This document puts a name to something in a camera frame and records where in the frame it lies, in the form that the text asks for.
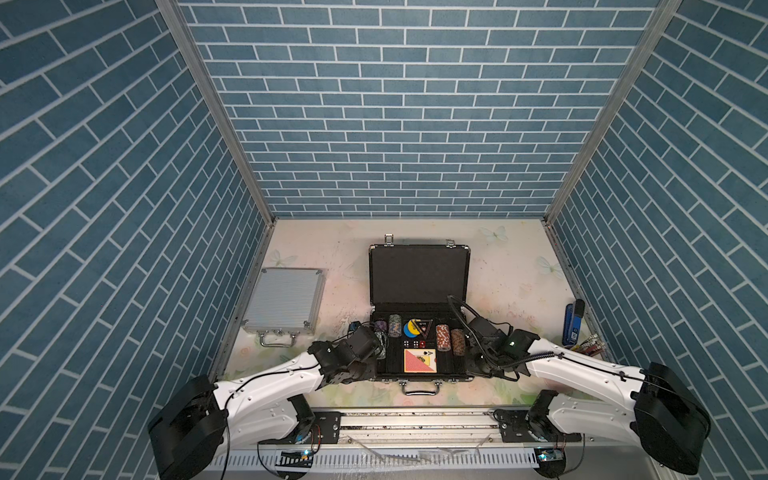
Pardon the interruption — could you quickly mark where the purple chip stack black case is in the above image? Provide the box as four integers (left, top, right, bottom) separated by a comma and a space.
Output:
374, 320, 388, 336

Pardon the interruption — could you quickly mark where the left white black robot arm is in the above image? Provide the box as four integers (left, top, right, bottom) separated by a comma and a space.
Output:
147, 327, 383, 479

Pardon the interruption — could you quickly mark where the red white chip stack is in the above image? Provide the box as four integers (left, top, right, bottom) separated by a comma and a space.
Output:
435, 324, 452, 352

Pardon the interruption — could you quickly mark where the triangular button black case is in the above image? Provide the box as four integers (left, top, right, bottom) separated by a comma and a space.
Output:
413, 319, 433, 339

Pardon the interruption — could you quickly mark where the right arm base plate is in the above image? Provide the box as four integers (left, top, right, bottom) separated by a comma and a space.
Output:
491, 409, 582, 445

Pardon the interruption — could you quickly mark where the brown dark chip stack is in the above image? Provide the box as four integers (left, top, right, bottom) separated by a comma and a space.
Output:
450, 329, 467, 357

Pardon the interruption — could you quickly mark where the silver aluminium poker case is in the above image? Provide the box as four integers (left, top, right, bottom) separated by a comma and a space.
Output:
241, 267, 325, 348

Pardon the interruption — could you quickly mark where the blue dealer button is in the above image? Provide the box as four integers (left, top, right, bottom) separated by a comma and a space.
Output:
403, 321, 419, 338

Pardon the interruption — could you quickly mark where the ace of spades card deck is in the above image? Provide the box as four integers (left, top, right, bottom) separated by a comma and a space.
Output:
403, 349, 438, 374

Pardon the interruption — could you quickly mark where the black poker set case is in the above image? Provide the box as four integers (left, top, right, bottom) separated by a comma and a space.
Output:
369, 234, 473, 396

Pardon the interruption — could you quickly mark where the orange blue chips black case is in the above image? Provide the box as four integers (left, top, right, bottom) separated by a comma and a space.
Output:
388, 314, 402, 338

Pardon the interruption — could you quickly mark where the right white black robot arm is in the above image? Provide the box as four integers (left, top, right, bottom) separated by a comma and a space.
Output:
467, 329, 711, 475

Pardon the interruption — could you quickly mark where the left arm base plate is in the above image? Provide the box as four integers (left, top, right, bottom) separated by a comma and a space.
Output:
285, 411, 342, 445

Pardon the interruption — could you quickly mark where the yellow dealer button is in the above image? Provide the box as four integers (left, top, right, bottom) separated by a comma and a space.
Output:
404, 320, 422, 338

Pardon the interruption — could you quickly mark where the aluminium front rail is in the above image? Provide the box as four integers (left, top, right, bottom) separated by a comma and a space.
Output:
179, 406, 664, 451

